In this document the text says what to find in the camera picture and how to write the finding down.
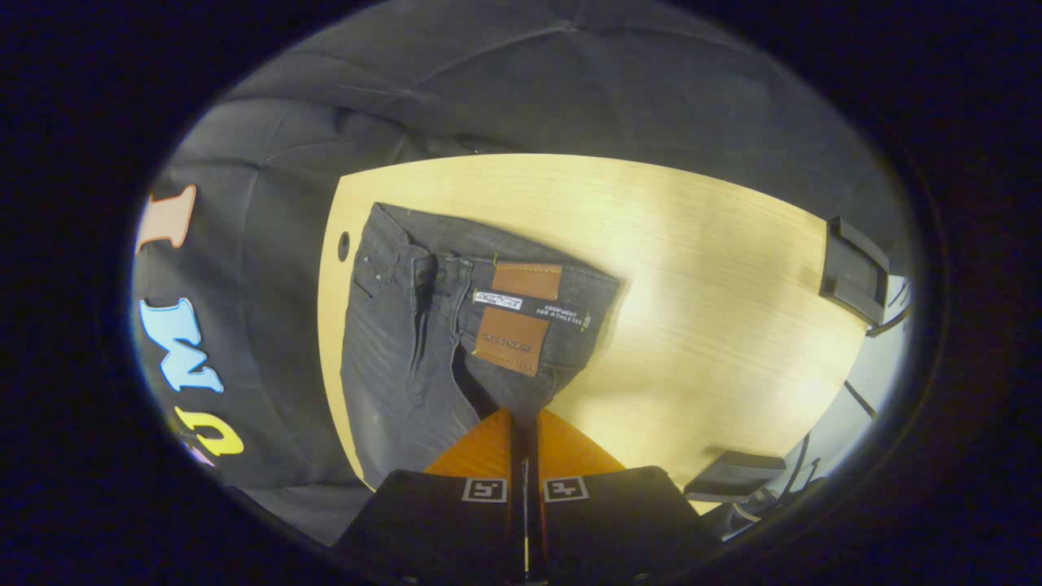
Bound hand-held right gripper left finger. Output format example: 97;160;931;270
334;407;527;586

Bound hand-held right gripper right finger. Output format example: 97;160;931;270
527;409;727;584

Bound dark grey jeans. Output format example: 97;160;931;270
339;202;624;489

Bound black table clamp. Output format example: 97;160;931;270
682;450;789;504
818;216;893;328

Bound thin black cable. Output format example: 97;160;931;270
843;379;880;422

